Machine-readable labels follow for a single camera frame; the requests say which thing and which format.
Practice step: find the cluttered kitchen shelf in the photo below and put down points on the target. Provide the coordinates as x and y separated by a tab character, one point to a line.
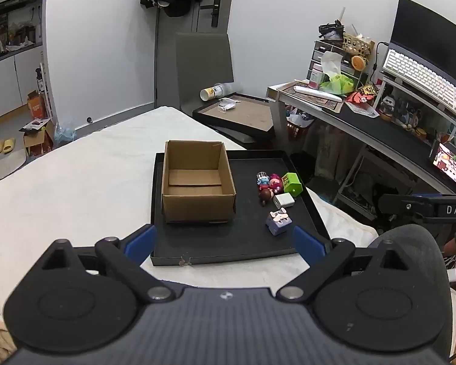
7	26

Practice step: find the orange box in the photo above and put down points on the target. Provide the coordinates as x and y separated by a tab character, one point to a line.
37	106

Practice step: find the pink figurine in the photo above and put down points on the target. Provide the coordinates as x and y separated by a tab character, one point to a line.
276	183

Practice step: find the green hexagonal box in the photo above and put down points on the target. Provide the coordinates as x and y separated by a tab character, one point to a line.
291	184

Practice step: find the grey desk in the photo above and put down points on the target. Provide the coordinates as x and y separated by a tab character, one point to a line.
372	129

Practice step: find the grey panel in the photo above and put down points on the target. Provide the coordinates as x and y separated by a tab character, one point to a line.
203	68

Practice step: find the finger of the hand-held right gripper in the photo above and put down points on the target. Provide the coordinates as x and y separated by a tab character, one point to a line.
402	206

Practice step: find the patterned desk mat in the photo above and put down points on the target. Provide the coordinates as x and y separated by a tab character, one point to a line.
307	100

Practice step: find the green plastic bag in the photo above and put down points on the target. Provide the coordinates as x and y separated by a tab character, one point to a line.
340	83

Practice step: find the white charger cube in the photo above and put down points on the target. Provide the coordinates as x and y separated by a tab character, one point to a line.
283	200

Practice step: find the white face mask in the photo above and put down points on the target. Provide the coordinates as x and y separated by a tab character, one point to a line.
228	105

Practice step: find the brown figurine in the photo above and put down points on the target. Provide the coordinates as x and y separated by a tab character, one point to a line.
266	196

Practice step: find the red snack packet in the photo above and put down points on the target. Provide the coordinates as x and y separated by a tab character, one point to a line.
363	95

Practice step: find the white monitor riser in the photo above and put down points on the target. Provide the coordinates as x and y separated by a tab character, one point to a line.
414	93

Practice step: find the cardboard box with black packet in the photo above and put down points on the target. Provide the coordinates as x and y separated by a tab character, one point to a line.
38	140

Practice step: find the pink jar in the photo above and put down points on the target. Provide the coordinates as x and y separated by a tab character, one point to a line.
314	78

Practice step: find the white keyboard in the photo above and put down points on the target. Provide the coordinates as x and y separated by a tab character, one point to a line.
421	80

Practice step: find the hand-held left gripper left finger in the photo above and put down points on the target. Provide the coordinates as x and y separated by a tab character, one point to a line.
140	244

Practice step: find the robot figurine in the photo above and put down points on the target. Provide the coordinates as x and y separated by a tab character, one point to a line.
387	108

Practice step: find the black tray with cardboard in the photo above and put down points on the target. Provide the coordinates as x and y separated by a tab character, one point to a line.
243	118

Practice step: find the blue plastic bag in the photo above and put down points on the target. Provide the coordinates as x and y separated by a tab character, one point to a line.
64	134

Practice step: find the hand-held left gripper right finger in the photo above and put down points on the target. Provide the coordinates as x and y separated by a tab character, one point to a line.
308	245

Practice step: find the white tube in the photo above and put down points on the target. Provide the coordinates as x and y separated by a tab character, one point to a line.
317	93

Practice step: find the purple rabbit box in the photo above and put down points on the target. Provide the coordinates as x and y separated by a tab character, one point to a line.
278	222

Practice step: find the blue and white figurine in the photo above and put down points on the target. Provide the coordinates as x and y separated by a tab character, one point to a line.
262	179

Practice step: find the grey office chair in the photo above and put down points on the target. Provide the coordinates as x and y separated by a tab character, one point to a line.
414	247

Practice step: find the black monitor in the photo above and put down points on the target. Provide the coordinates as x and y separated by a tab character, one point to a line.
425	38

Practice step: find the wicker basket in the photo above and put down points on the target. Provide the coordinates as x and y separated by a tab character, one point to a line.
357	45

